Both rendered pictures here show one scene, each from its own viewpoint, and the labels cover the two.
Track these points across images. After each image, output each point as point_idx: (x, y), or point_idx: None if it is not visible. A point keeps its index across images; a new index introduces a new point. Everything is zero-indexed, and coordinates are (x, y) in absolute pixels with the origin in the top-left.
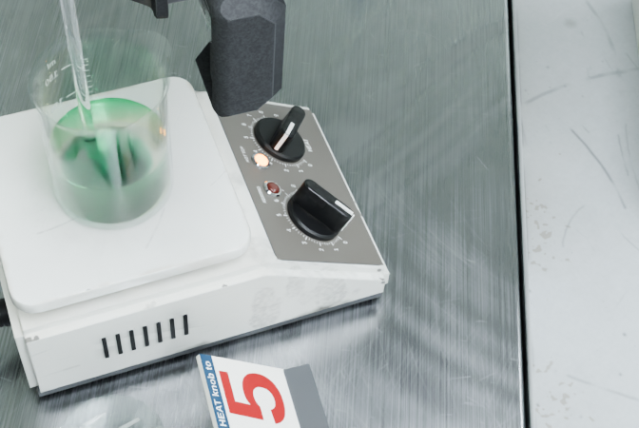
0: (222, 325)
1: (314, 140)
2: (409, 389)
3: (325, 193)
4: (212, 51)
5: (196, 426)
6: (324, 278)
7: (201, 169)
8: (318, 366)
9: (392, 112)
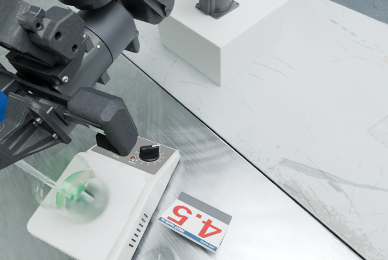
0: (153, 204)
1: None
2: (209, 173)
3: (148, 146)
4: (109, 137)
5: (171, 236)
6: (168, 167)
7: (111, 172)
8: (183, 189)
9: (135, 112)
